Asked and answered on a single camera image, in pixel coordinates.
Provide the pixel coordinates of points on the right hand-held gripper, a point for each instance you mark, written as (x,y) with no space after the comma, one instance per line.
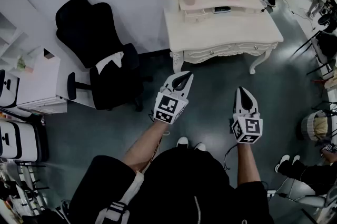
(248,128)

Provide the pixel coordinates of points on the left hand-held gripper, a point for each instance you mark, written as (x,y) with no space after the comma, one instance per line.
(168,108)

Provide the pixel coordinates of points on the white dressing table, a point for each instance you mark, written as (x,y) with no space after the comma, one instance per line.
(223,33)

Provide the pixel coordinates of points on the person's left forearm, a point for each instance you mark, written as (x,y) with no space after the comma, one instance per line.
(147,144)

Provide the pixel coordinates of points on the person's right forearm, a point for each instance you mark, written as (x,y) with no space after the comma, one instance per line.
(247,165)

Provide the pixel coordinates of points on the person's left white shoe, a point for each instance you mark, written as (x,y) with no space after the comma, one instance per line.
(182,141)

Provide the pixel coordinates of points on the person's white shoe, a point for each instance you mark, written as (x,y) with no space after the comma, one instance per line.
(200,146)
(182,141)

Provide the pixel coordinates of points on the person's right white shoe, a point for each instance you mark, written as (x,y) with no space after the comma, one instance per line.
(200,146)

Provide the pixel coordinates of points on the white wicker basket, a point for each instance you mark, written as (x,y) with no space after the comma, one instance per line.
(310,125)

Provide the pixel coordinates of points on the white cloth on chair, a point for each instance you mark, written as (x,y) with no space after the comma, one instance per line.
(108,63)

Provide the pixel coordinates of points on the person's black jacket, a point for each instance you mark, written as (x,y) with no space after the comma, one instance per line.
(179,186)

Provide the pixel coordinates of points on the black office chair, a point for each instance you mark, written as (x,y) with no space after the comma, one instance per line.
(87,33)

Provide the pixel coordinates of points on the white cabinet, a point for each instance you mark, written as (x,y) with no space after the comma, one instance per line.
(39,83)

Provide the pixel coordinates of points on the small potted plant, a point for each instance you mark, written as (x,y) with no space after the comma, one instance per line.
(21,63)

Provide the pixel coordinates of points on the white appliance black trim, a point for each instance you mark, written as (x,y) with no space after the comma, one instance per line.
(9,88)
(21,141)

